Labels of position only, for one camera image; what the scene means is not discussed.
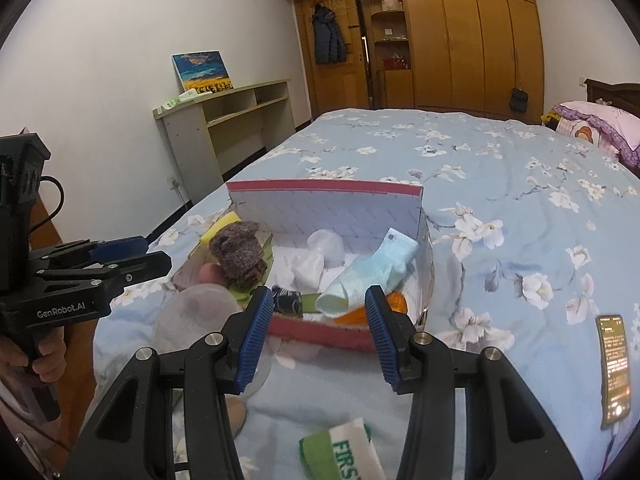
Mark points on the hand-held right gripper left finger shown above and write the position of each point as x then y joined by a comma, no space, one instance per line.
255,340

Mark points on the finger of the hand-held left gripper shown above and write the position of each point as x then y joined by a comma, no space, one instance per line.
145,267
120,247

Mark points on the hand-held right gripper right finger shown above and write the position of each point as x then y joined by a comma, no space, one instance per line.
382,340

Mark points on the black patterned pouch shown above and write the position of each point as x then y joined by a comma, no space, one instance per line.
289,302

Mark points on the light blue sock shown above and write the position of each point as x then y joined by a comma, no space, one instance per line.
370,270

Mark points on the purple knit sock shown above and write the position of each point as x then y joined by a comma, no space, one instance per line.
240,255

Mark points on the green and white sock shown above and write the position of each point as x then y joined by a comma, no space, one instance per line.
350,450

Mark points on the pink cardboard box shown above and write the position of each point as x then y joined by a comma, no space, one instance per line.
325,210

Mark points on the person's left hand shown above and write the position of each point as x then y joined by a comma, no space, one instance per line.
52,360

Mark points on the orange cloth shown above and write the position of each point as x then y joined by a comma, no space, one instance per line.
360,317

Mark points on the clear plastic container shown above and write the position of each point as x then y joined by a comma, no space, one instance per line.
200,320

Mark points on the beige round puff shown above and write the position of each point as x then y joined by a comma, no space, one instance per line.
238,415
212,275

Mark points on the beige open shelf unit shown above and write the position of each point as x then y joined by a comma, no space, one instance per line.
200,130

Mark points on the green and white packet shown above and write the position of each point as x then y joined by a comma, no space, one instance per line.
177,101

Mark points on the bed with blue floral sheet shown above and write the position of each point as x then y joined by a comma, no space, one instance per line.
500,200

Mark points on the blue and yellow painting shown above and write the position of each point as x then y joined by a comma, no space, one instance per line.
202,72

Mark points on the black smartphone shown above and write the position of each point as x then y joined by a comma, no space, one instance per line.
614,370

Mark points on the red basket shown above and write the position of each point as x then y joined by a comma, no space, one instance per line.
396,64

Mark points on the small black bag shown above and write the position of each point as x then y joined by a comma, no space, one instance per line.
520,100

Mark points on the dark hanging jacket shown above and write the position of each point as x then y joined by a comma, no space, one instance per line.
327,35

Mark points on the pink purple pillow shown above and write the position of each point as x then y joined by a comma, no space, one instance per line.
600,127

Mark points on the wooden wardrobe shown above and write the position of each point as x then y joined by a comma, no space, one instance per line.
475,40

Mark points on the dark wooden headboard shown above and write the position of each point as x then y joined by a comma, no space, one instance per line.
610,90

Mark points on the wall power outlet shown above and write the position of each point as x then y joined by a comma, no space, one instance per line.
174,183

